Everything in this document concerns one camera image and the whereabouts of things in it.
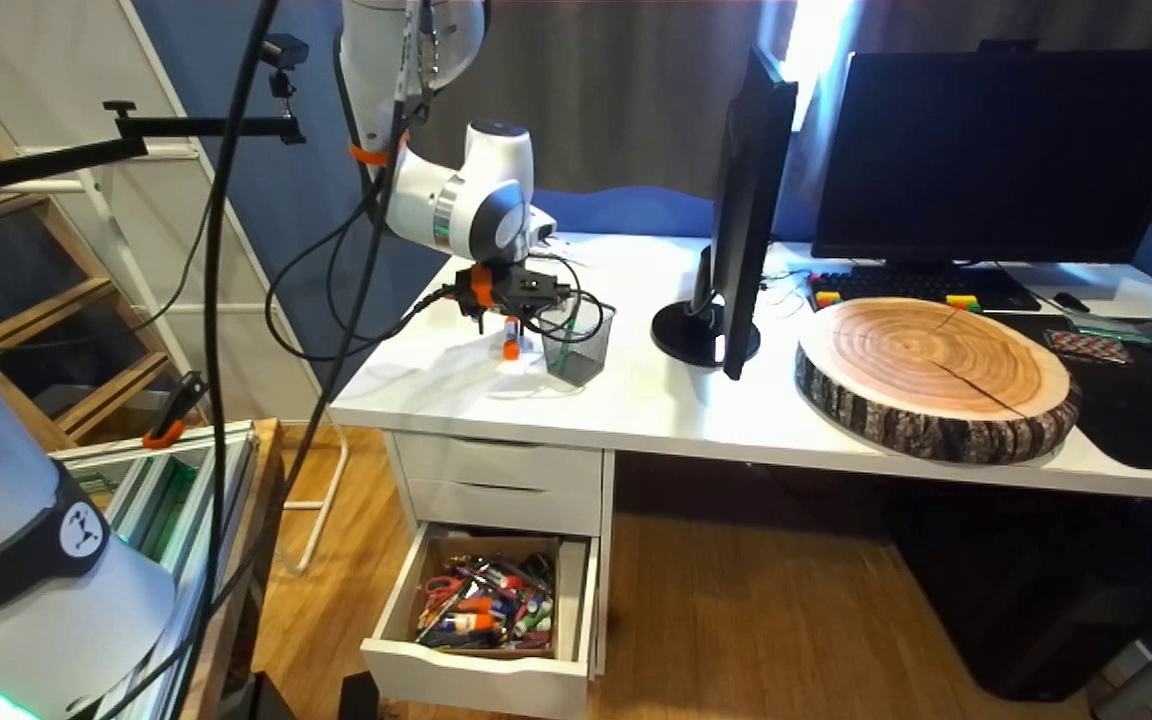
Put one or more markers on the open white drawer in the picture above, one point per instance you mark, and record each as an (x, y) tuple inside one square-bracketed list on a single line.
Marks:
[(521, 684)]

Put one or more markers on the round wood slice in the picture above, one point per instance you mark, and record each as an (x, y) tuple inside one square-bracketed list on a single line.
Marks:
[(932, 382)]

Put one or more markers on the large black monitor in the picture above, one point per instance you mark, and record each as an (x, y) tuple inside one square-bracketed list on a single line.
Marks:
[(988, 157)]

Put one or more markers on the orange capped glue stick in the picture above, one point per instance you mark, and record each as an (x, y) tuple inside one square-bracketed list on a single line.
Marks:
[(512, 340)]

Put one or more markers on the pile of pens in drawer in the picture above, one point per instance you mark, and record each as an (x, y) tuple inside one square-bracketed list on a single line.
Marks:
[(490, 607)]

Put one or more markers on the closed white upper drawer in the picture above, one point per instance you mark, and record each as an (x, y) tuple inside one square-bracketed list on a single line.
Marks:
[(496, 481)]

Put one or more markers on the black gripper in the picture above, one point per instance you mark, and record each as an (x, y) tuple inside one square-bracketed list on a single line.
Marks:
[(507, 290)]

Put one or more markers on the white desk drawer unit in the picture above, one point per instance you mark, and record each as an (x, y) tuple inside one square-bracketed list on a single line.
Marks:
[(500, 535)]

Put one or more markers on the grey robot base with logo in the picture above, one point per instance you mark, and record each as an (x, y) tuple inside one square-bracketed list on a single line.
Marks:
[(79, 607)]

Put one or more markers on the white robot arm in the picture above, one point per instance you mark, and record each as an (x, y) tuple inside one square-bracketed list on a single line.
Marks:
[(466, 196)]

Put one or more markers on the grey mesh pen basket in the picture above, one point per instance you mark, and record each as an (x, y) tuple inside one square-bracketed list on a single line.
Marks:
[(576, 340)]

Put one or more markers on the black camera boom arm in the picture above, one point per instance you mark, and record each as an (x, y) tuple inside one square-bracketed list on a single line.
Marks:
[(134, 140)]

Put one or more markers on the small black monitor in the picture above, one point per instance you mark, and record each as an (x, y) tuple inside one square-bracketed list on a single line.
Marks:
[(719, 320)]

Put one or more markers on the grey curtain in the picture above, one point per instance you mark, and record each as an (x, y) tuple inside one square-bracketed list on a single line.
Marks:
[(627, 99)]

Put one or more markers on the black keyboard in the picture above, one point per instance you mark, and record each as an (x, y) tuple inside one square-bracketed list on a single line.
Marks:
[(939, 282)]

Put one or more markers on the wooden ladder shelf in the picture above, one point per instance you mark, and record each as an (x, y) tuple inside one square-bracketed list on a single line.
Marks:
[(84, 295)]

